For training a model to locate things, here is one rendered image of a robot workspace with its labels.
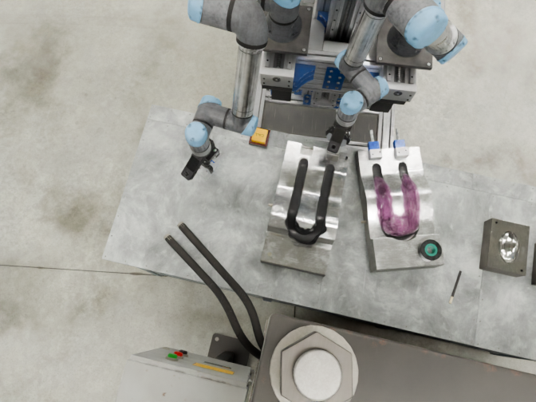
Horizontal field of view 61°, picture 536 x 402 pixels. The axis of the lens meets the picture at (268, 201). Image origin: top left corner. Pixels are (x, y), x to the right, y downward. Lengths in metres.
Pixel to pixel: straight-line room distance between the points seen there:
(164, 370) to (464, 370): 0.73
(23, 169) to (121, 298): 1.01
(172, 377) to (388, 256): 0.96
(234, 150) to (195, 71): 1.22
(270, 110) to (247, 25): 1.36
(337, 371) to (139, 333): 2.20
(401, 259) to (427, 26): 0.86
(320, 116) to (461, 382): 2.18
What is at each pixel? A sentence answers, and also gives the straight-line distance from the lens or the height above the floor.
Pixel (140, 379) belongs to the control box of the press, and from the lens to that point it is 1.20.
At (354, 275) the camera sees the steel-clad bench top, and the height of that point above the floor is 0.80.
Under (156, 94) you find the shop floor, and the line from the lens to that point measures 3.06.
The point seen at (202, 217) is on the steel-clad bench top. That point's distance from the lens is 1.89.
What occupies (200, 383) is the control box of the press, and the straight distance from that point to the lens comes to 1.18.
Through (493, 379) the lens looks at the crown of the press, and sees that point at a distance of 0.69.
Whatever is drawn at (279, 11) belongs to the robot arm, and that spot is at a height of 1.20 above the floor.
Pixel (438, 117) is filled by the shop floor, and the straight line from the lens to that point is 3.11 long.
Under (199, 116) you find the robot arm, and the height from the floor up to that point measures 1.18.
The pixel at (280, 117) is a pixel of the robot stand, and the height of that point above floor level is 0.21.
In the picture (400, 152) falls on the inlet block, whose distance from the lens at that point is 1.95.
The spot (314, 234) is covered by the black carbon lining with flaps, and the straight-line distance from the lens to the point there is 1.79.
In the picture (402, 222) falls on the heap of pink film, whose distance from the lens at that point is 1.85.
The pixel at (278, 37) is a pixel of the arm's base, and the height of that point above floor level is 1.07.
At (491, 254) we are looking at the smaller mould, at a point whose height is 0.87.
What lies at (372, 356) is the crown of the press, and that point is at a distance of 0.64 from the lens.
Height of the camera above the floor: 2.63
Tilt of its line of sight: 75 degrees down
